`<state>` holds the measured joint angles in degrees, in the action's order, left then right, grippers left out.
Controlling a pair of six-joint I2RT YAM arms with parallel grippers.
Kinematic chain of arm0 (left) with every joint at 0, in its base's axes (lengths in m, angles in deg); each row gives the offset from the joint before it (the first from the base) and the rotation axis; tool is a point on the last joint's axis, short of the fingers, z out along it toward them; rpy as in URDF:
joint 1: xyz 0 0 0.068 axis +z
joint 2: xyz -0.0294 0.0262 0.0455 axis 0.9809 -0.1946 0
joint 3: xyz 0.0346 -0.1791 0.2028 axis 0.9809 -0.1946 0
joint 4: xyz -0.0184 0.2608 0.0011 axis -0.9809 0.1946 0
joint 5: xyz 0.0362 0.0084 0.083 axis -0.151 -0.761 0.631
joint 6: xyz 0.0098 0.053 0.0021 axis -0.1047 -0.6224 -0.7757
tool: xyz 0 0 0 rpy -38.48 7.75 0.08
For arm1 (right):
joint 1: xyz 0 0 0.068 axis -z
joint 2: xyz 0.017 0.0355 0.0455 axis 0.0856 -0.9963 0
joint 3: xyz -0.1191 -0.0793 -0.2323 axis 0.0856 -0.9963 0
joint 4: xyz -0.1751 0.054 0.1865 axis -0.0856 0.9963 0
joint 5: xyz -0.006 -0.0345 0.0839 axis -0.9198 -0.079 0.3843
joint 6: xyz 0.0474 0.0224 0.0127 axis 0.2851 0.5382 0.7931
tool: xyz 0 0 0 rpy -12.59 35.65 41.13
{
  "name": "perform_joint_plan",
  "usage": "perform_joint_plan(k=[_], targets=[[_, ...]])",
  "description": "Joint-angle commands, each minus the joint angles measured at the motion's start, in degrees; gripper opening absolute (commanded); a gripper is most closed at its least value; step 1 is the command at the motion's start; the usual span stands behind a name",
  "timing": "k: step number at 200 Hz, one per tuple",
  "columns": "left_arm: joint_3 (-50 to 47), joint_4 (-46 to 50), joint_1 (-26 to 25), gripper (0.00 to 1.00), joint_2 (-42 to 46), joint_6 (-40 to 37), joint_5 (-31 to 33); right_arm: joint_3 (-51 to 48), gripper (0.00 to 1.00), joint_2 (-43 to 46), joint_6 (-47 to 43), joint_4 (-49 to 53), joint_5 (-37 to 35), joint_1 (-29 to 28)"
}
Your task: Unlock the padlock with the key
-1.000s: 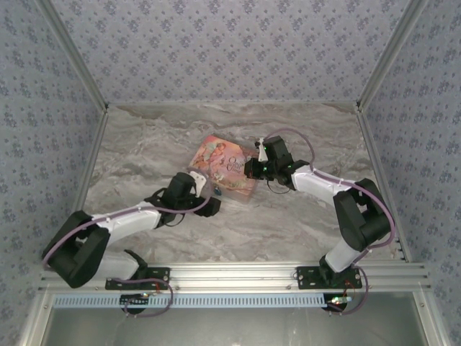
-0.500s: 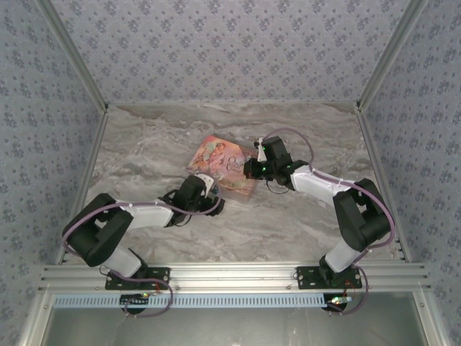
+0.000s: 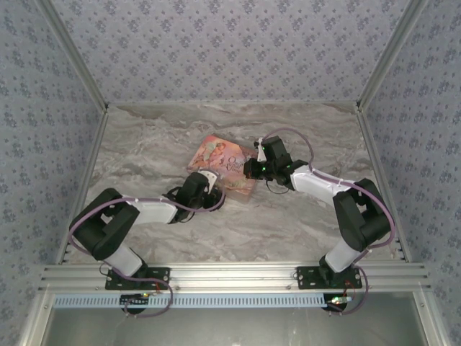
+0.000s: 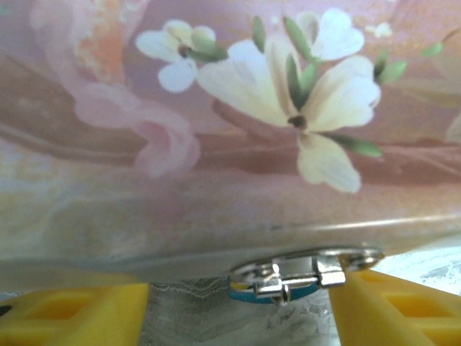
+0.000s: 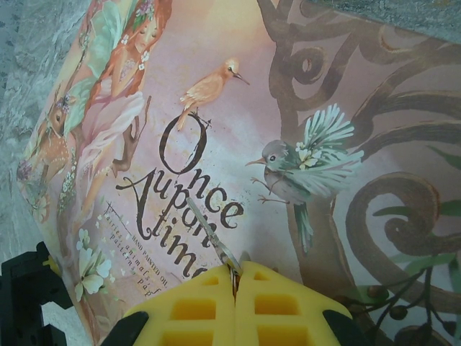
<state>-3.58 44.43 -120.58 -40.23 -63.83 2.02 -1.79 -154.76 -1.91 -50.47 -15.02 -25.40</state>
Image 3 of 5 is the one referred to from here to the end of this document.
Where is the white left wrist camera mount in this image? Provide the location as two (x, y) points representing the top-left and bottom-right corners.
(199, 170), (220, 189)

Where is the aluminium side rail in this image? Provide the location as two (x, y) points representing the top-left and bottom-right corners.
(355, 107), (412, 263)
(55, 107), (109, 266)

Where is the aluminium corner post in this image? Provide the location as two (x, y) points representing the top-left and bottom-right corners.
(354, 0), (430, 113)
(35, 0), (109, 112)

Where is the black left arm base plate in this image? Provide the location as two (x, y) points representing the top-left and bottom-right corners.
(104, 267), (171, 290)

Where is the grey metal shelf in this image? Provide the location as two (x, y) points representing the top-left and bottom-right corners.
(38, 306), (428, 346)

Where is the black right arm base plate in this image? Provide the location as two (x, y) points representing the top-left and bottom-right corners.
(295, 265), (363, 290)

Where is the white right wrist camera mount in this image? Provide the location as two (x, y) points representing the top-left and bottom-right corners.
(253, 138), (268, 162)

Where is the aluminium front rail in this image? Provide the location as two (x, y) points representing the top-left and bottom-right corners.
(37, 262), (431, 293)

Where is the black controller board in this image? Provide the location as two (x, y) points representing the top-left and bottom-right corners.
(323, 293), (351, 313)

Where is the pink illustrated tin box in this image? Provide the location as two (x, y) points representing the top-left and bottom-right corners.
(186, 134), (259, 203)

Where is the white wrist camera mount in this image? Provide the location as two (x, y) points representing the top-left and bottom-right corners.
(199, 170), (220, 189)
(253, 138), (268, 162)

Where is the slotted pale cable duct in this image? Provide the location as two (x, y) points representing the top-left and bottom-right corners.
(53, 293), (333, 310)

